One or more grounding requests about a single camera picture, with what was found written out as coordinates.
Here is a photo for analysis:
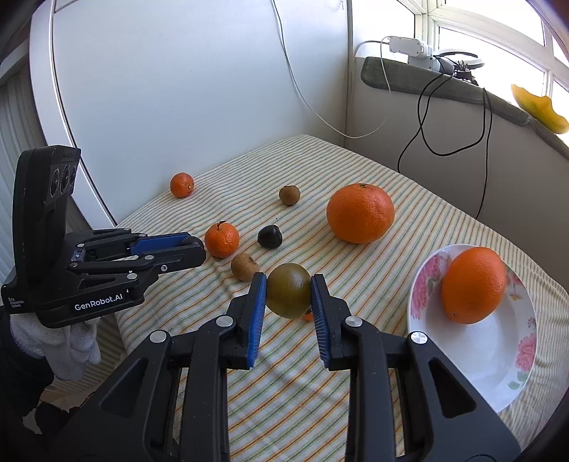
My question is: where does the white power strip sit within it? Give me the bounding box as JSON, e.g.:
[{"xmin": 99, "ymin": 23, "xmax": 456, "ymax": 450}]
[{"xmin": 388, "ymin": 36, "xmax": 434, "ymax": 69}]

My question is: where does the white cable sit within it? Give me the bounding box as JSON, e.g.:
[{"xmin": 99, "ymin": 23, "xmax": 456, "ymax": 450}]
[{"xmin": 270, "ymin": 0, "xmax": 394, "ymax": 139}]

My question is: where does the black cable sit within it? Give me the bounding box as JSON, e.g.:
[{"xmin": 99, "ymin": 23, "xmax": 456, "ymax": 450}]
[
  {"xmin": 397, "ymin": 71, "xmax": 451, "ymax": 175},
  {"xmin": 417, "ymin": 84, "xmax": 493, "ymax": 220}
]

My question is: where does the large orange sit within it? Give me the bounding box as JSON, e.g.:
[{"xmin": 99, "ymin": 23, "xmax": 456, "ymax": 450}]
[{"xmin": 326, "ymin": 182, "xmax": 396, "ymax": 245}]

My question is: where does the mandarin orange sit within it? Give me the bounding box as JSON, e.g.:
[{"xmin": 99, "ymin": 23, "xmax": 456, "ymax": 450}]
[
  {"xmin": 204, "ymin": 221, "xmax": 241, "ymax": 259},
  {"xmin": 170, "ymin": 173, "xmax": 195, "ymax": 199}
]

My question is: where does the floral white bowl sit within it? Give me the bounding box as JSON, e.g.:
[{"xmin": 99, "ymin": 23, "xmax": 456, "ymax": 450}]
[{"xmin": 407, "ymin": 244, "xmax": 539, "ymax": 414}]

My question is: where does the grey ribbed panel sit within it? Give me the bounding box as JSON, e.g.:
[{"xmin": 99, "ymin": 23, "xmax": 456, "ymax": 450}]
[{"xmin": 0, "ymin": 66, "xmax": 43, "ymax": 276}]

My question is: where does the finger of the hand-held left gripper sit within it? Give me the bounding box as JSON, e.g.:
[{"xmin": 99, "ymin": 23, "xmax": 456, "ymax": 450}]
[
  {"xmin": 68, "ymin": 246, "xmax": 207, "ymax": 286},
  {"xmin": 76, "ymin": 228, "xmax": 204, "ymax": 261}
]

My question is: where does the white charger adapter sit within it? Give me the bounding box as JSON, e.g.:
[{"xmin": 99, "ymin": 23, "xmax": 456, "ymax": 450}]
[{"xmin": 418, "ymin": 44, "xmax": 457, "ymax": 75}]

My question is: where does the white window frame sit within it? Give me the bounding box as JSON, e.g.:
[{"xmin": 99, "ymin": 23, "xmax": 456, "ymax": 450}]
[{"xmin": 350, "ymin": 0, "xmax": 569, "ymax": 116}]

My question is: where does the striped tablecloth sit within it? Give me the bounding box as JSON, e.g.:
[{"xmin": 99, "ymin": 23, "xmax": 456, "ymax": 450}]
[{"xmin": 95, "ymin": 134, "xmax": 569, "ymax": 462}]

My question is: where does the person's left hand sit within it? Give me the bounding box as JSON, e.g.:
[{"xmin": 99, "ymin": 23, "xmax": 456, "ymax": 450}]
[{"xmin": 9, "ymin": 312, "xmax": 103, "ymax": 381}]

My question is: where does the dark chestnut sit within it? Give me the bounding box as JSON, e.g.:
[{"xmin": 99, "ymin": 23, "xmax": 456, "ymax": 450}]
[{"xmin": 257, "ymin": 224, "xmax": 284, "ymax": 249}]

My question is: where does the grey window sill mat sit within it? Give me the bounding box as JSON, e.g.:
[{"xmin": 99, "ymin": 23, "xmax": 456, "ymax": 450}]
[{"xmin": 360, "ymin": 55, "xmax": 569, "ymax": 151}]

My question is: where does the yellow pomelo peel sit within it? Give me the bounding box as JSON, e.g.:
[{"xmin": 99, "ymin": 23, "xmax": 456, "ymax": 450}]
[{"xmin": 510, "ymin": 83, "xmax": 569, "ymax": 134}]

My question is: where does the person's left forearm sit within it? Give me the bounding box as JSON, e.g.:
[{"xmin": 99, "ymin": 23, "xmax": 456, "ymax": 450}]
[{"xmin": 0, "ymin": 311, "xmax": 56, "ymax": 427}]

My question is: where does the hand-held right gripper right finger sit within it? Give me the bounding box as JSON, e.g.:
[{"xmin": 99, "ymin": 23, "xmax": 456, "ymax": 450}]
[{"xmin": 310, "ymin": 274, "xmax": 522, "ymax": 462}]

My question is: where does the green-brown round fruit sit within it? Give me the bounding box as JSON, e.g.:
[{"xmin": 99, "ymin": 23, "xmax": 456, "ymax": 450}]
[{"xmin": 266, "ymin": 262, "xmax": 313, "ymax": 319}]

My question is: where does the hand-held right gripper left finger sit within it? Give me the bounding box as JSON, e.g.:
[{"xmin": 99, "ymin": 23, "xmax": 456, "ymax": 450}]
[{"xmin": 49, "ymin": 272, "xmax": 268, "ymax": 462}]

